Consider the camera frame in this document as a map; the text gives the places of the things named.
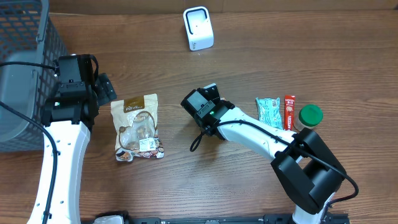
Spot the beige snack bag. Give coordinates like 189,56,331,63
111,93,165,162

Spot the green lidded glass jar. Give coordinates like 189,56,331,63
294,105,323,131

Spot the red snack bar packet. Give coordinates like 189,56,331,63
284,95,295,131

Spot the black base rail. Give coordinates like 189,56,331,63
80,210,351,224

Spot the white barcode scanner stand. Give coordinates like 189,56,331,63
183,6,214,51

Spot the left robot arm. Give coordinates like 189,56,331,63
28,54,116,223

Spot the grey plastic mesh basket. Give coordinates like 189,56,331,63
0,0,71,152

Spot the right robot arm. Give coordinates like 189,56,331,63
181,85,349,223

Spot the teal wet wipes pack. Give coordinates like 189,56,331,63
256,98,282,129

